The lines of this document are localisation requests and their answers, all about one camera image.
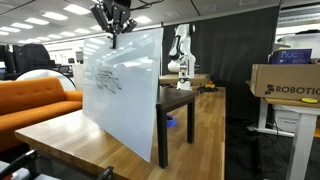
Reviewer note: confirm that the small dark wooden table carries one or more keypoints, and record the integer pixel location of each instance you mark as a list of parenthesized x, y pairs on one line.
[(176, 95)]

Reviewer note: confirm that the small yellow object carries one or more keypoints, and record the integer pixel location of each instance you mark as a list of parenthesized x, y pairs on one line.
[(309, 100)]

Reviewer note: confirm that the white round reflector disc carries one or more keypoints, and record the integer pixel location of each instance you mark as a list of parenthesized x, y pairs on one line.
[(43, 74)]

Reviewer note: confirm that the brown cardboard box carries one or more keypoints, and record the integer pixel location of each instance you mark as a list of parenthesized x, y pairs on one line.
[(283, 76)]

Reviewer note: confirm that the white glass board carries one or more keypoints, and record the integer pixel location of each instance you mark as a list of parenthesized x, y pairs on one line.
[(126, 100)]

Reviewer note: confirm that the white box under desk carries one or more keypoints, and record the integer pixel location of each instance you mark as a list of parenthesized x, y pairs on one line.
[(285, 120)]

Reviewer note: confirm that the black clamp knob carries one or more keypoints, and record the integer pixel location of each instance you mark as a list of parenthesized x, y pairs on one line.
[(106, 173)]

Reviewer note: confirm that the black fabric backdrop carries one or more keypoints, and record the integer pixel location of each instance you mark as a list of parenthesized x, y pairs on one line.
[(33, 56)]

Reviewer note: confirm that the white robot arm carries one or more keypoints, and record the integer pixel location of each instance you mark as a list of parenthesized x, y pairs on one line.
[(185, 63)]

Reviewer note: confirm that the white desk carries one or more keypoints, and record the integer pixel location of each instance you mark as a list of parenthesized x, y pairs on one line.
[(301, 150)]

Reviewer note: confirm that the yellow red toy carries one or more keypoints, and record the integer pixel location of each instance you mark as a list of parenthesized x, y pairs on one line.
[(210, 85)]

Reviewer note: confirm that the black curtain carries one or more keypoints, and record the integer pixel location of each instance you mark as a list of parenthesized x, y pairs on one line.
[(233, 60)]

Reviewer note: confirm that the blue printed box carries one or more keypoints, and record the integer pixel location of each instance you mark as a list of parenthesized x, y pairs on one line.
[(290, 56)]

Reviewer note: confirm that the white cabinet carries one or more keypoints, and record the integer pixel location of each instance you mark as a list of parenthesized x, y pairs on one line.
[(77, 76)]

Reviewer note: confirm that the orange sofa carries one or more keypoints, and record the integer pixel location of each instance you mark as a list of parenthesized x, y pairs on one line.
[(33, 100)]

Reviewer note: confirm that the black metal bar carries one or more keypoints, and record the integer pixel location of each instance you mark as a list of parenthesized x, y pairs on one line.
[(18, 163)]

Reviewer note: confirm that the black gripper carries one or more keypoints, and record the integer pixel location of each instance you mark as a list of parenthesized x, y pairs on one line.
[(118, 10)]

